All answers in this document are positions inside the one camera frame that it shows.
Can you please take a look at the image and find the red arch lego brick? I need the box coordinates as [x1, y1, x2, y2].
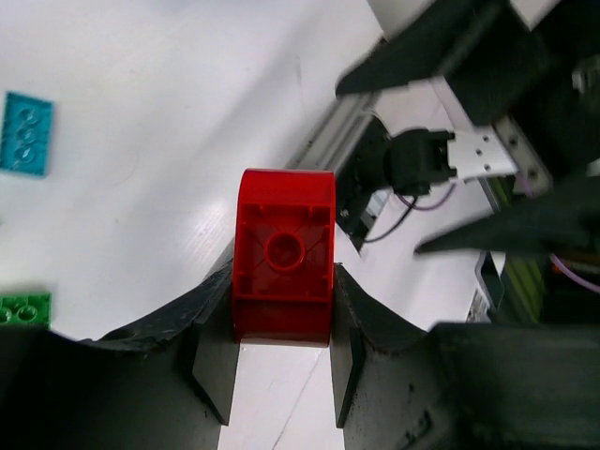
[232, 169, 337, 347]

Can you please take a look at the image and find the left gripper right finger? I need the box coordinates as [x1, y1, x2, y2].
[330, 265, 599, 449]

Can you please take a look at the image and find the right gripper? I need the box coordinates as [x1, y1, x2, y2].
[335, 1, 599, 188]

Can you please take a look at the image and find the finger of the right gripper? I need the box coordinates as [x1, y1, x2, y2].
[414, 177, 599, 256]

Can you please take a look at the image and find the green lego brick upper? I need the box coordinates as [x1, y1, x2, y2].
[0, 292, 53, 329]

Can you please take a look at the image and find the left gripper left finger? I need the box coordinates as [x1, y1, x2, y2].
[1, 263, 234, 449]

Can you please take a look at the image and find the teal rectangular lego brick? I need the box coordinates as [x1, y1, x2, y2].
[1, 92, 54, 177]

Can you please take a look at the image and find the aluminium front rail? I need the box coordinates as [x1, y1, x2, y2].
[285, 93, 382, 173]

